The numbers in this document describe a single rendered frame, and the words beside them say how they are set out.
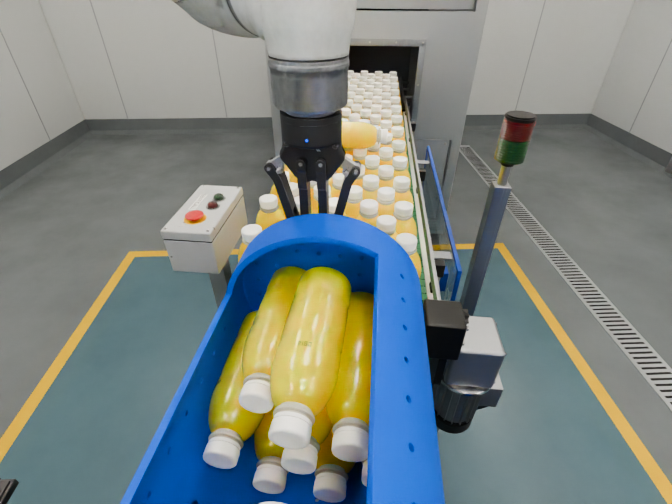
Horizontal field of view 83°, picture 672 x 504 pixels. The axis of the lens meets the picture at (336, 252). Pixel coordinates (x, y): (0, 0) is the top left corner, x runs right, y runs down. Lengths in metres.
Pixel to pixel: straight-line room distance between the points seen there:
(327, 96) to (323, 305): 0.23
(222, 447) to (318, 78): 0.41
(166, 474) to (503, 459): 1.45
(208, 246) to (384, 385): 0.52
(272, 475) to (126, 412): 1.48
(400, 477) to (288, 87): 0.38
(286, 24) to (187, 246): 0.49
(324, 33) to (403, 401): 0.35
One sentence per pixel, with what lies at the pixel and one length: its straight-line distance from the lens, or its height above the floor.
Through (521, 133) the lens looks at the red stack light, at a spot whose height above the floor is 1.23.
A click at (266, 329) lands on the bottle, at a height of 1.15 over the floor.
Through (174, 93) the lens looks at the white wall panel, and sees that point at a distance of 4.99.
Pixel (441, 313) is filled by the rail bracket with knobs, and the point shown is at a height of 1.00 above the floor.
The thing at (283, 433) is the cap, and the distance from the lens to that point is 0.38.
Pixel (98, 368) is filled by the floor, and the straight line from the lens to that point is 2.17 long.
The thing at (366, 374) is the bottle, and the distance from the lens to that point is 0.43.
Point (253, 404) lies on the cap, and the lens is 0.46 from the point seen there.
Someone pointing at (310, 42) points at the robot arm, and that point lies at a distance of 0.43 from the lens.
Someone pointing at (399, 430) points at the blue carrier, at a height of 1.20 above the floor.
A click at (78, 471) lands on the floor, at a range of 1.89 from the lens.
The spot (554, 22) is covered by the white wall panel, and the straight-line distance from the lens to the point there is 5.24.
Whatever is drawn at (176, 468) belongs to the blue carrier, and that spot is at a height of 1.06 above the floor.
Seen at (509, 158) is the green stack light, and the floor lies 1.17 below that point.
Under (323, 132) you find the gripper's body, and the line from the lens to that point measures 0.46.
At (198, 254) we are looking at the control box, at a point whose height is 1.05.
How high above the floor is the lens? 1.49
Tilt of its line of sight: 36 degrees down
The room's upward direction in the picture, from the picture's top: straight up
